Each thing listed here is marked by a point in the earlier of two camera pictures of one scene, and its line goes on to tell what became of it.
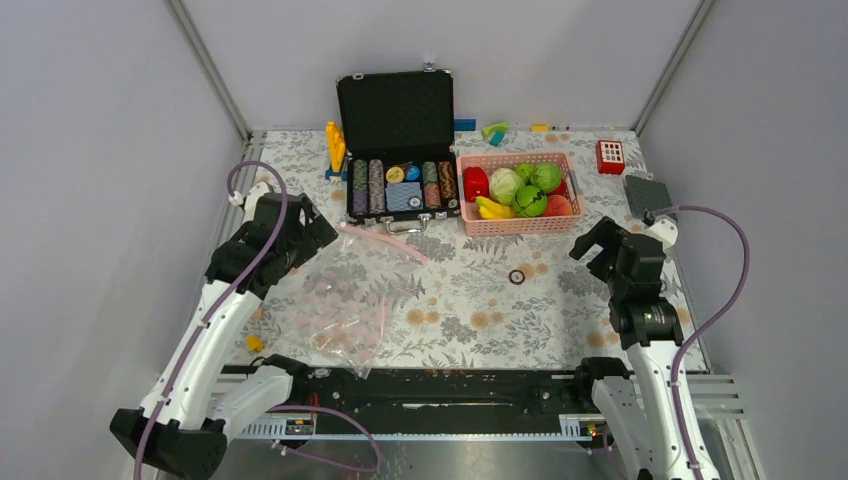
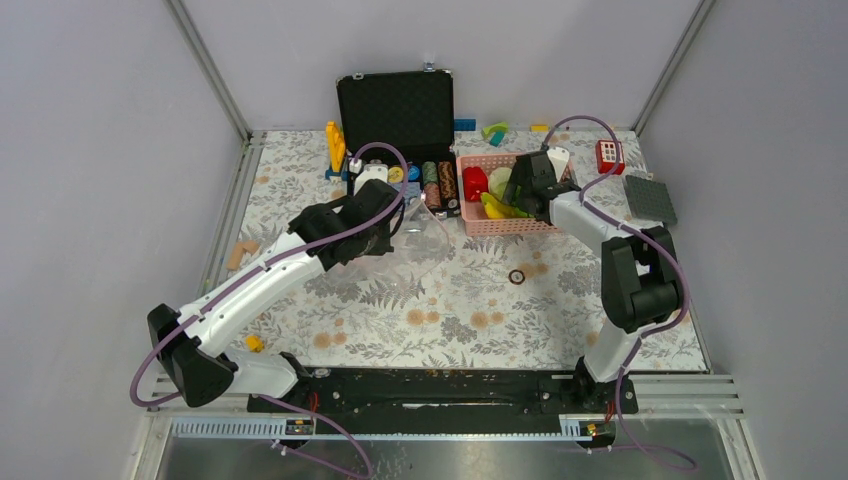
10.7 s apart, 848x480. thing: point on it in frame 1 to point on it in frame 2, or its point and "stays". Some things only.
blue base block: x=343 y=174 stays
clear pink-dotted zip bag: x=337 y=300 to x=420 y=245
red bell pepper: x=475 y=182 stays
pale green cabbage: x=504 y=184 stays
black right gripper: x=608 y=234 to x=512 y=188
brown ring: x=513 y=281 stays
